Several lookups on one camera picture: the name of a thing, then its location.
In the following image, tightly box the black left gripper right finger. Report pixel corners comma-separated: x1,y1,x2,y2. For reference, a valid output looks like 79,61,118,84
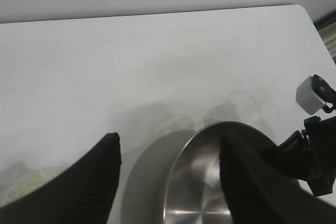
218,133,336,224

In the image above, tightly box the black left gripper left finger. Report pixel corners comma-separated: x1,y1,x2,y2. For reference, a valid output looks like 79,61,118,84
0,132,122,224

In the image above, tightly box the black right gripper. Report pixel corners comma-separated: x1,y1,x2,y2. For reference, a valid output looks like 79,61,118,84
277,115,336,197

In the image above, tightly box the white uncooked rice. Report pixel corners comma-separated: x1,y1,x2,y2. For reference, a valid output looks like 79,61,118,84
5,173,57,205

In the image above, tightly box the clear plastic measuring cup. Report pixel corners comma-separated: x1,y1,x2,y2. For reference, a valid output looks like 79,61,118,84
0,165,62,208

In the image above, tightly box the stainless steel mixing bowl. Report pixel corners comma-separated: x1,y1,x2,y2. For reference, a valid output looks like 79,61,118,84
121,121,279,224

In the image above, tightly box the striped grey background fixture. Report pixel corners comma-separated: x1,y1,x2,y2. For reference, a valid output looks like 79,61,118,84
313,8,336,65

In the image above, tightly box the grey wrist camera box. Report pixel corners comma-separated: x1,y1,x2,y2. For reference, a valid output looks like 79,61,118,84
296,74,336,116

